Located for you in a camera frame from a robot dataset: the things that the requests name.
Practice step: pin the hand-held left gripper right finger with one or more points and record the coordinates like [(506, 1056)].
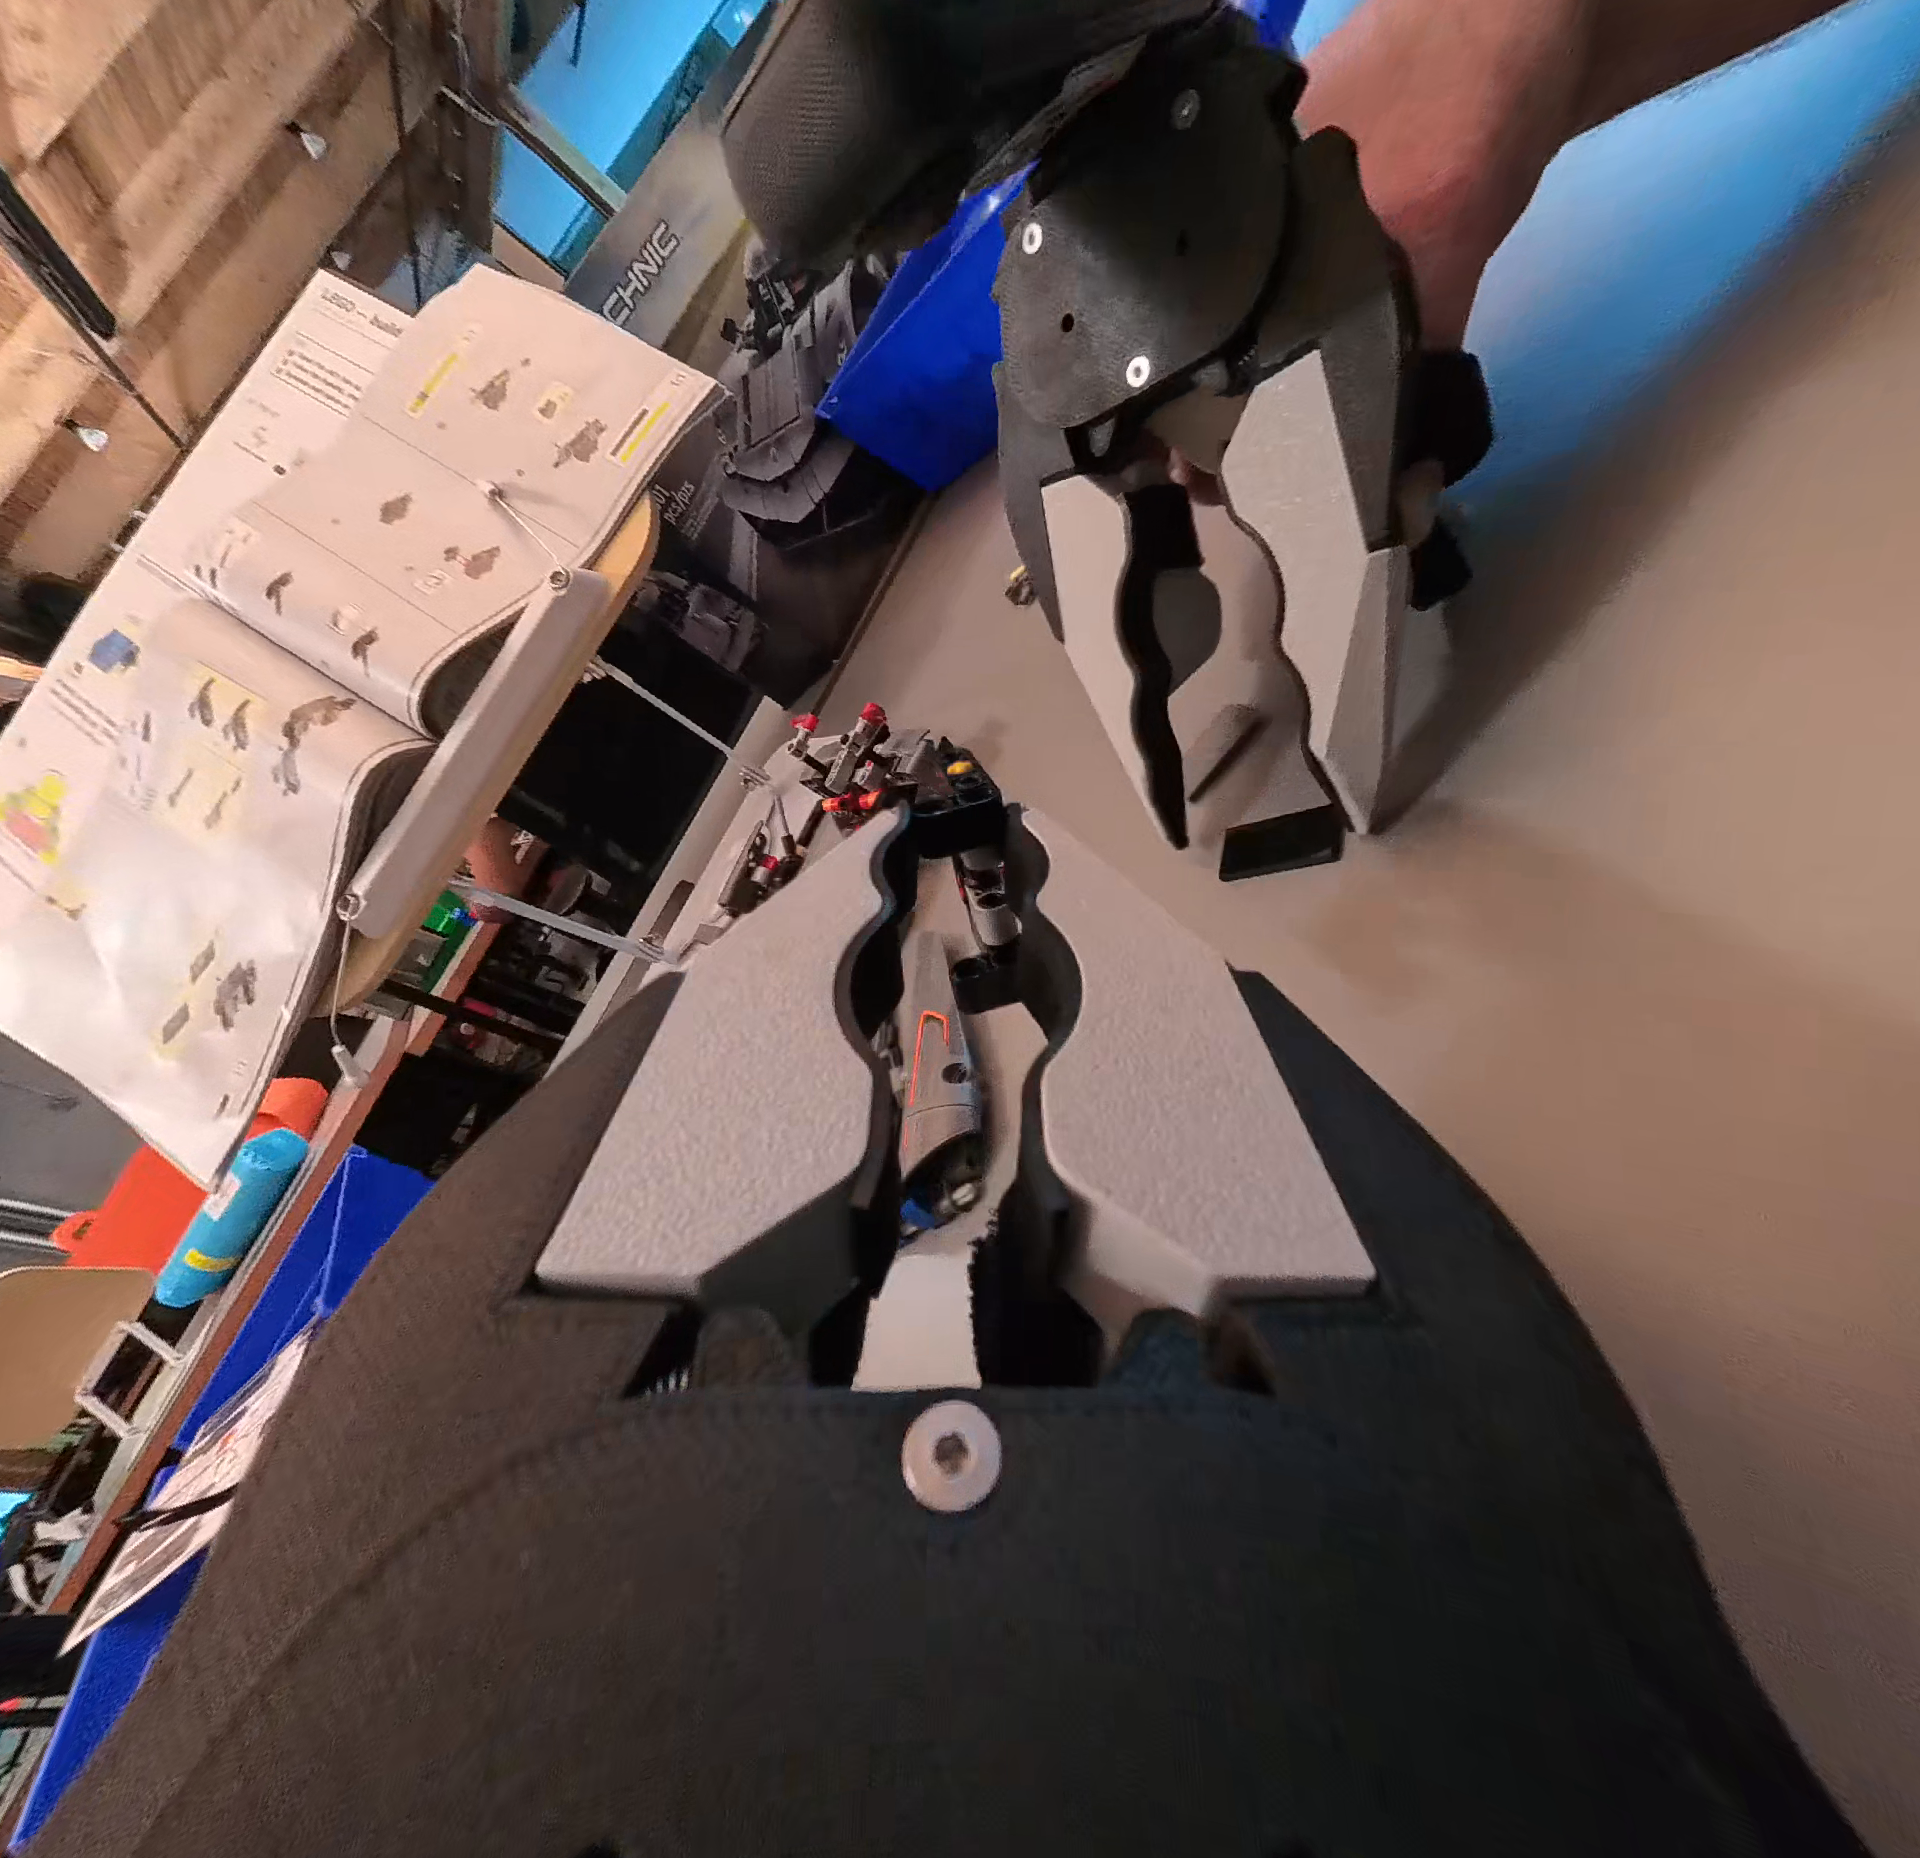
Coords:
[(1200, 1139)]

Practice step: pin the printed paper sheet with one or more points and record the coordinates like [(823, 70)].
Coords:
[(195, 1498)]

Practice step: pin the black lego plate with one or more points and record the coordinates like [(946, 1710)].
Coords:
[(1282, 847)]

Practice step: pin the white book stand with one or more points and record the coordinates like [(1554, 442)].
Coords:
[(480, 748)]

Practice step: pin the large lego car model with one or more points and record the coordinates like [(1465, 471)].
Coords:
[(960, 801)]

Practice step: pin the person's right forearm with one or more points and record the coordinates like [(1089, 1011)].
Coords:
[(1725, 13)]

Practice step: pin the lego instruction booklet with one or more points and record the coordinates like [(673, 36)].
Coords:
[(374, 568)]

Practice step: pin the blue yellow bottle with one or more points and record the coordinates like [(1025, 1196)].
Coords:
[(233, 1213)]

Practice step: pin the grey lego tile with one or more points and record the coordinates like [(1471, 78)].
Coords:
[(1222, 748)]

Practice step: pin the dark lego set box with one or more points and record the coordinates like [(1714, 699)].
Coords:
[(781, 389)]

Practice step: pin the blue bin white label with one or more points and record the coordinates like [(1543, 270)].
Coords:
[(374, 1213)]

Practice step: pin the grey pointed lego wing assembly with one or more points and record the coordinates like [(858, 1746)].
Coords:
[(943, 1078)]

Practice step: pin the tan chair seat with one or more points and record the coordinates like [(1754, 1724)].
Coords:
[(60, 1348)]

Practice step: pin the blue plastic bin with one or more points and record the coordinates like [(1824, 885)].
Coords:
[(914, 373)]

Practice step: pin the orange bag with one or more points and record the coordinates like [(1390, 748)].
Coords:
[(134, 1199)]

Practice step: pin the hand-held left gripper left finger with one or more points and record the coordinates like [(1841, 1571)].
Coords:
[(704, 1139)]

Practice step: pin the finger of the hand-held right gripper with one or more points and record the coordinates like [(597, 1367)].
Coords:
[(1320, 539), (1089, 599)]

